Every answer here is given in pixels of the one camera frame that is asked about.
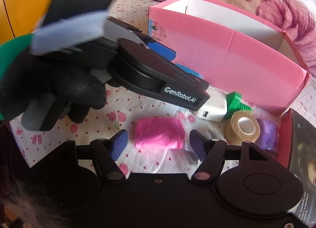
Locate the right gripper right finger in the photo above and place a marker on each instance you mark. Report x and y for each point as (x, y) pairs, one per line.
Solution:
(211, 154)

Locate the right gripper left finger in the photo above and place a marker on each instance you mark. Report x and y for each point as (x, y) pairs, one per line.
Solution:
(105, 153)

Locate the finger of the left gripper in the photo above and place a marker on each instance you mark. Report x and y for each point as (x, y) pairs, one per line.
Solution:
(190, 71)
(161, 49)

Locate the magenta clay bag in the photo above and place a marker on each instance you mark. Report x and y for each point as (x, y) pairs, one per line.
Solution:
(159, 133)

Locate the black pink shoe box lid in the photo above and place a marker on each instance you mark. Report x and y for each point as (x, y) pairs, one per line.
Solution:
(296, 152)

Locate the black gloved hand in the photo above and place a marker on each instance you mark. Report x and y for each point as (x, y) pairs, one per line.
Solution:
(64, 77)

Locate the tan bandage tape roll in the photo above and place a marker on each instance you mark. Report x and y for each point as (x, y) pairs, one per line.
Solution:
(242, 127)

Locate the white charger adapter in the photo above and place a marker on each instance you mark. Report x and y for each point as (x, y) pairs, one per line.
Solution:
(215, 108)

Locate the pink cardboard shoe box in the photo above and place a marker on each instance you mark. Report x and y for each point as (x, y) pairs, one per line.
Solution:
(233, 50)

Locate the green plastic bolt toy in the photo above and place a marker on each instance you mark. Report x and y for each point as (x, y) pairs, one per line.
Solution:
(234, 104)

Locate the cherry print bed sheet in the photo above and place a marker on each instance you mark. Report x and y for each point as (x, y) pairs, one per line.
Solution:
(123, 108)

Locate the light purple clay bag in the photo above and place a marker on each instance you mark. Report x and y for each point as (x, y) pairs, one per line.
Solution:
(268, 138)

